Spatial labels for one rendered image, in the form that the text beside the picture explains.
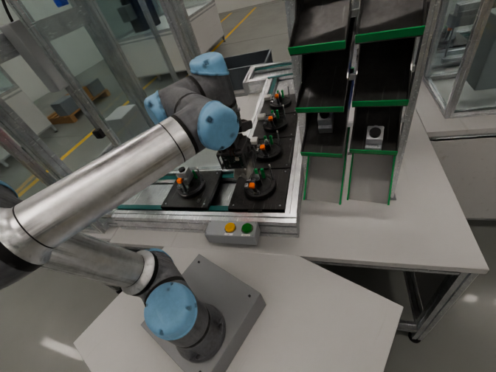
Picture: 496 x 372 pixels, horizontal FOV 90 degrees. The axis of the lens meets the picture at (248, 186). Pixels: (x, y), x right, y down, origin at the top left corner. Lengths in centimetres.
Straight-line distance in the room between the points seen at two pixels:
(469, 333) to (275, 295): 125
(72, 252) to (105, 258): 7
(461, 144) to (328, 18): 110
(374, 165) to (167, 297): 77
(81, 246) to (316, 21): 75
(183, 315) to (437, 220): 92
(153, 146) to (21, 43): 126
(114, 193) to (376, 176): 82
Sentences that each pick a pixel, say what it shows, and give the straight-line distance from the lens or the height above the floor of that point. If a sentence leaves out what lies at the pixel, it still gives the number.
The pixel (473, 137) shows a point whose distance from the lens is 167.
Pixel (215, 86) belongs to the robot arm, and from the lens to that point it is 56.
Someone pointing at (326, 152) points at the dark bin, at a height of 120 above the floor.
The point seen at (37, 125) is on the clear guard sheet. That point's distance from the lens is 194.
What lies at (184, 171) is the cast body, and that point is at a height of 109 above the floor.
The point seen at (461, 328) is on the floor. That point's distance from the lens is 194.
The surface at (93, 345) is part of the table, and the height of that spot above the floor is 86.
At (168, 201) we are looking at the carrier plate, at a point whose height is 97.
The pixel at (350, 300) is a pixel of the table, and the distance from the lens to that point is 93.
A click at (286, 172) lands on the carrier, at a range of 114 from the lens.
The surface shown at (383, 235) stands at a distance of 106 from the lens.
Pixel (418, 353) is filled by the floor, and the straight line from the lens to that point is 183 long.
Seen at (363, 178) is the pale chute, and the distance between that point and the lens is 98.
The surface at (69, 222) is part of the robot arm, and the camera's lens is 41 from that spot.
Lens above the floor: 173
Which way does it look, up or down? 43 degrees down
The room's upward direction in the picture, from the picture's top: 19 degrees counter-clockwise
